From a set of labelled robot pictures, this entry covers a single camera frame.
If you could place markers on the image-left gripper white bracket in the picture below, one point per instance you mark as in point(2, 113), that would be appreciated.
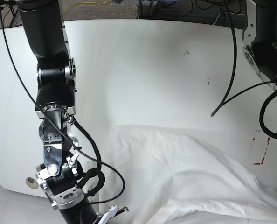
point(83, 213)

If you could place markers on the white printed t-shirt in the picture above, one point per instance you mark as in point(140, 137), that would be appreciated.
point(173, 178)

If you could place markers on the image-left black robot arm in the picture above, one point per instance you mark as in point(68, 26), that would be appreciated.
point(61, 176)

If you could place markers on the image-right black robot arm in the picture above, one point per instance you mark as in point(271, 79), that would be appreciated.
point(260, 38)

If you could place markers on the red tape rectangle marking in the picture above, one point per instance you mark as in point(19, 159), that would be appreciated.
point(259, 147)

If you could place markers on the black tripod stand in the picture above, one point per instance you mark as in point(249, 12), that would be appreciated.
point(10, 16)

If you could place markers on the left table cable grommet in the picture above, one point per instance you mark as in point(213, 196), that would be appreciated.
point(32, 183)

